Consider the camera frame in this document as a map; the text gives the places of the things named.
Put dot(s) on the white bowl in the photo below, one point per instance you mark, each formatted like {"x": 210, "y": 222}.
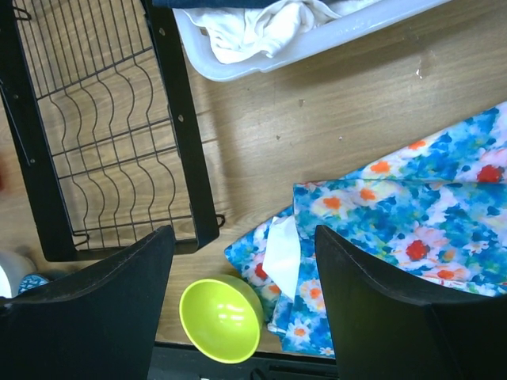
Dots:
{"x": 14, "y": 267}

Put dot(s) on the white cloth in basket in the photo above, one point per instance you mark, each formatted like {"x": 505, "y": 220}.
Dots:
{"x": 237, "y": 34}

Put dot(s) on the blue patterned bowl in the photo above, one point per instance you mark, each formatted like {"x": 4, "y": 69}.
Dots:
{"x": 36, "y": 279}

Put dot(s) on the orange bowl far left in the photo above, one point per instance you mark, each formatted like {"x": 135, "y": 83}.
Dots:
{"x": 4, "y": 177}

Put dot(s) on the black wire dish rack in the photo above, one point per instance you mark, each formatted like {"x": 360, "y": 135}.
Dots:
{"x": 99, "y": 105}

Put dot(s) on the blue floral cloth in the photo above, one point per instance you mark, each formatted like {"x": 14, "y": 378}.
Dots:
{"x": 435, "y": 209}

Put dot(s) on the lime green bowl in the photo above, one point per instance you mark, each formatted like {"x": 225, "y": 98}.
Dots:
{"x": 223, "y": 318}

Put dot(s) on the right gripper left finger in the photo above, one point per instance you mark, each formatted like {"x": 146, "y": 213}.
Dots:
{"x": 97, "y": 323}

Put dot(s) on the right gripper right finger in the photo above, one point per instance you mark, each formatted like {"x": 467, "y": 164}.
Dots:
{"x": 388, "y": 324}

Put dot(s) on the dark blue jeans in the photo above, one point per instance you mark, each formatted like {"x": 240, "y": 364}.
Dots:
{"x": 193, "y": 4}

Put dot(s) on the white plastic laundry basket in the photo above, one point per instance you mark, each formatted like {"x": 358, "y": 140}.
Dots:
{"x": 365, "y": 21}

